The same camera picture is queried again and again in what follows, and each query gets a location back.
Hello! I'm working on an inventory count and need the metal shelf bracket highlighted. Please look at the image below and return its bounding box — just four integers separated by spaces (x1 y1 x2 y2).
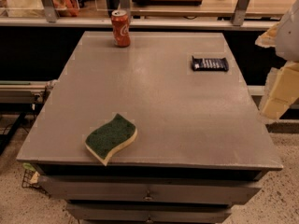
231 0 250 26
41 0 58 23

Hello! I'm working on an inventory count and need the green and yellow sponge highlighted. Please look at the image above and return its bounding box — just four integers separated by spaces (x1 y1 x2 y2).
85 114 137 166

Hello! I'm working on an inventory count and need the upper grey drawer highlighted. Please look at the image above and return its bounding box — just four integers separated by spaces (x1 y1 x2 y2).
38 175 261 205

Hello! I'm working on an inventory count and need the lower grey drawer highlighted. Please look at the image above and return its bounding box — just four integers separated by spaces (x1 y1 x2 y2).
66 203 231 224

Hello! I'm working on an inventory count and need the clear plastic container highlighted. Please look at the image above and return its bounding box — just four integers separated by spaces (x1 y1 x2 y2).
0 0 78 18

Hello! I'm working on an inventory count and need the dark blue rxbar wrapper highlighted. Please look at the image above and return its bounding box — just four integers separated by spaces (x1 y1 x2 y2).
192 57 229 72

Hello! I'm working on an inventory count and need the wire basket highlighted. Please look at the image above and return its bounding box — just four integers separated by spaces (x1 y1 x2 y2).
21 169 45 193

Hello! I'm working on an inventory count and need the orange snack bag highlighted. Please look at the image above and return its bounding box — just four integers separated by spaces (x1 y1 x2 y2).
52 0 78 17

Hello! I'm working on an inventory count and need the right metal shelf bracket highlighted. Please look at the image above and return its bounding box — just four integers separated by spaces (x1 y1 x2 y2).
231 0 250 26

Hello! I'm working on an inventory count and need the grey drawer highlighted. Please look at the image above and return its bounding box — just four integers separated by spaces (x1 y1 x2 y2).
38 175 261 205
66 203 231 224

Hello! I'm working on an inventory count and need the left metal shelf bracket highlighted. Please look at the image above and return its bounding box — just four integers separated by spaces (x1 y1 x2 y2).
41 0 58 23

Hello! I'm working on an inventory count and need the orange soda can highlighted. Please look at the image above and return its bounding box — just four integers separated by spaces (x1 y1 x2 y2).
111 9 131 48

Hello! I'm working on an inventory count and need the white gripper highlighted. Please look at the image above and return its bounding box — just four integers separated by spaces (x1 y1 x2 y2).
255 0 299 124

